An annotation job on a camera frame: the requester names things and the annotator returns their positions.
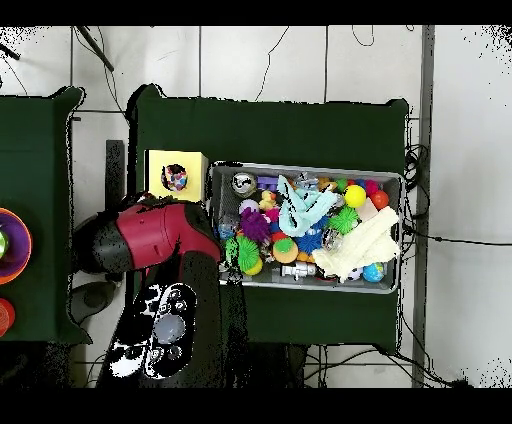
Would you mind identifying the blue globe ball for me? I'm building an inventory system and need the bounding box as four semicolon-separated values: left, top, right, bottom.
362;261;387;284

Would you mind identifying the mint knitted cloth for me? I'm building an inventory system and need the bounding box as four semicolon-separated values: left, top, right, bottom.
276;174;339;238

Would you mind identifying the grey floor cable cover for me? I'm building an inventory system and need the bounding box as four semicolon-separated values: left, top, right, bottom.
411;25;436;388

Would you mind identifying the cream knitted cloth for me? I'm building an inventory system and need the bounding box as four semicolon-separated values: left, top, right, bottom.
311;205;402;283

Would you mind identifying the black floor cable bundle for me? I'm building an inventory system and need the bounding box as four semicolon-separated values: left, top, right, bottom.
403;142;432;193

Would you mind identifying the wooden three-hole box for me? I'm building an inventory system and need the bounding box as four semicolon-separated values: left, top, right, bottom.
143;149;210;205

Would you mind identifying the thin black floor cable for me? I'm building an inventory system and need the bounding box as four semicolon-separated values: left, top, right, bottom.
254;25;291;102

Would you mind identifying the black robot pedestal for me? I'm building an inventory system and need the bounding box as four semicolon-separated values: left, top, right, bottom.
243;341;309;388

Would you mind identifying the dark green side-table cloth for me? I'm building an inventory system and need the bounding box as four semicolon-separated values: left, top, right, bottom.
0;85;93;346

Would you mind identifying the green spiky ball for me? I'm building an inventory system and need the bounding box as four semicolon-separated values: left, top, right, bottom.
224;234;261;275

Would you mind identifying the yellow plush duck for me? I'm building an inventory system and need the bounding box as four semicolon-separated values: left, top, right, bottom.
257;189;278;212

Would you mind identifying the black panel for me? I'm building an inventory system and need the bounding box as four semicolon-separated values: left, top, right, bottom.
104;139;126;209

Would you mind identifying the yellow ball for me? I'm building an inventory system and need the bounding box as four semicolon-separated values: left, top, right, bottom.
342;184;368;209

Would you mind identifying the grey stand base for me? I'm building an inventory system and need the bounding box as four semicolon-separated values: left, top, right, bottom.
69;279;118;326

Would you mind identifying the dark green table cloth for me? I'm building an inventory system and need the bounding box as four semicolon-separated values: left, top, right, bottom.
127;83;410;355

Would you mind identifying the red round bowl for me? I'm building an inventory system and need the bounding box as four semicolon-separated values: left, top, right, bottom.
0;297;17;338

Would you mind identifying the round plastic bowl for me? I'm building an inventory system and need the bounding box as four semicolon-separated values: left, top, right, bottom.
0;207;33;286

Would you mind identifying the long black rod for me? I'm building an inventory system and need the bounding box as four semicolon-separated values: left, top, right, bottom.
75;25;116;73

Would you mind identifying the large colourful patterned cloth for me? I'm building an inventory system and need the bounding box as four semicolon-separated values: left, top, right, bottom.
161;163;189;192

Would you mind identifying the silver mesh bin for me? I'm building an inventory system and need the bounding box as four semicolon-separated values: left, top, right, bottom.
207;160;404;295

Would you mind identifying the purple spiky toy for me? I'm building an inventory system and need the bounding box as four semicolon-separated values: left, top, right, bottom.
238;207;272;244

